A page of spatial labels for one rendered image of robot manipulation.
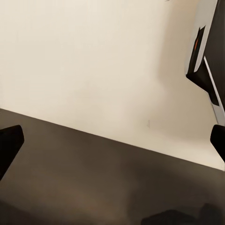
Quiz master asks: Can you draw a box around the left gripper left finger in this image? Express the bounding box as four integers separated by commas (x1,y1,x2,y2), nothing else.
0,125,24,180

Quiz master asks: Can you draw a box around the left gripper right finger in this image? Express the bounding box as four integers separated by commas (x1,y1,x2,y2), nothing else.
210,124,225,161

